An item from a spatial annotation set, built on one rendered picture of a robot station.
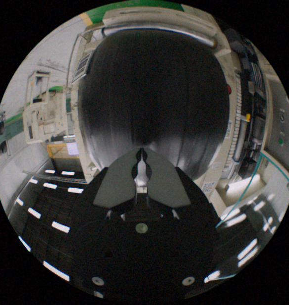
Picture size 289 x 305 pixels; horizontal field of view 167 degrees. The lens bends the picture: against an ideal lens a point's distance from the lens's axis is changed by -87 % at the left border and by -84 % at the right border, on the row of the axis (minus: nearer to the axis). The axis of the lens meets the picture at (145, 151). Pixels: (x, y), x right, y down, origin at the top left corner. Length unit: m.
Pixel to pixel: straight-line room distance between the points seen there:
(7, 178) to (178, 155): 11.50
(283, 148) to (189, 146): 0.49
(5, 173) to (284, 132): 11.91
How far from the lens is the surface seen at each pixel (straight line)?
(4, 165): 11.31
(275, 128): 0.58
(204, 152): 0.18
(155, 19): 0.39
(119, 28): 0.36
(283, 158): 0.56
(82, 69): 0.19
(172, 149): 0.15
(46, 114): 4.75
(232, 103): 0.47
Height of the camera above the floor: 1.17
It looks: 25 degrees up
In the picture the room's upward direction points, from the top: 179 degrees counter-clockwise
